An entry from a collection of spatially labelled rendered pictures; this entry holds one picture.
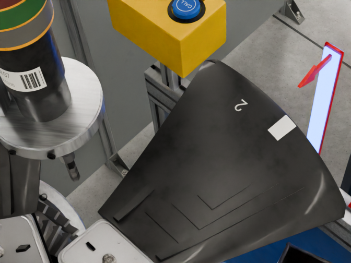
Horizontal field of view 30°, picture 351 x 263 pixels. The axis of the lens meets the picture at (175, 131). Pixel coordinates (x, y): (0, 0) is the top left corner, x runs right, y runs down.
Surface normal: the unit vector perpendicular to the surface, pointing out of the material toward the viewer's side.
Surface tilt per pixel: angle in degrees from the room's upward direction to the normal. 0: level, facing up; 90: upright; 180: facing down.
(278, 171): 21
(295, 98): 0
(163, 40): 90
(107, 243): 6
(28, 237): 54
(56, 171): 90
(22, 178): 47
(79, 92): 0
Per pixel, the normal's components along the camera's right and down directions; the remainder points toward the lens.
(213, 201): 0.16, -0.52
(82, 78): -0.07, -0.55
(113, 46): 0.72, 0.56
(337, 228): -0.69, 0.63
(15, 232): -0.30, 0.32
